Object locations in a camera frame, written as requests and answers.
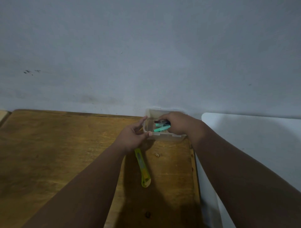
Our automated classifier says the person's left hand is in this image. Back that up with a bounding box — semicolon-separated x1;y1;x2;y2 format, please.
115;116;153;155

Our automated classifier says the person's right hand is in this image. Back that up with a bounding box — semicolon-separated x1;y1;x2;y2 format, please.
157;112;203;139

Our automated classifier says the clear plastic container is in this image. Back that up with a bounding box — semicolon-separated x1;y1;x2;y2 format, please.
142;109;188;142

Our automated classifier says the person's right forearm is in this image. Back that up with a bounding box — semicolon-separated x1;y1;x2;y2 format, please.
187;120;301;228

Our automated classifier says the person's left forearm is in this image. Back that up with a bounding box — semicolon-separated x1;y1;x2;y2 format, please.
22;143;129;228

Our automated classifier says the yellow utility knife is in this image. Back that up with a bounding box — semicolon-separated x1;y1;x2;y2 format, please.
134;148;151;188

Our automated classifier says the white cabinet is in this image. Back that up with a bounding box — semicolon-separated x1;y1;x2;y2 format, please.
195;112;301;228

